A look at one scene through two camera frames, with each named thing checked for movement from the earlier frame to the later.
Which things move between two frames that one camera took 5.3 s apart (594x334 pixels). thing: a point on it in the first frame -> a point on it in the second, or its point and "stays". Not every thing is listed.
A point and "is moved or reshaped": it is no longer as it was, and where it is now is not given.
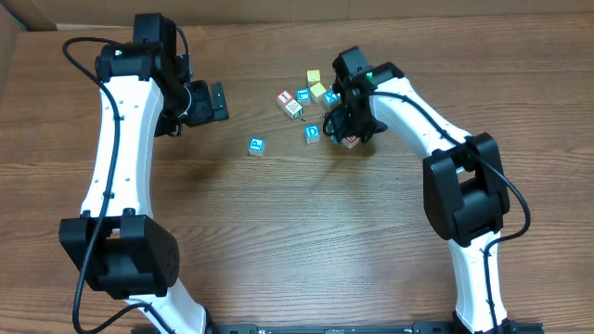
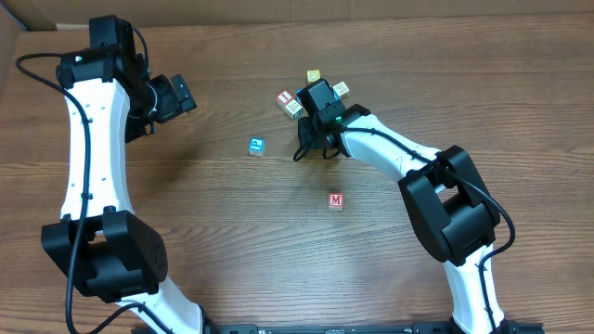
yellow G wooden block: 314,75 stays
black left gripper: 203,111 -> 172,105
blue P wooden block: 256,146 stays
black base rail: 415,327 stays
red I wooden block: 284,96 stays
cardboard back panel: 17,16 stays
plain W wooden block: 294,110 stays
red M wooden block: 351,141 is moved or reshaped
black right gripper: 342,127 -> 308,139
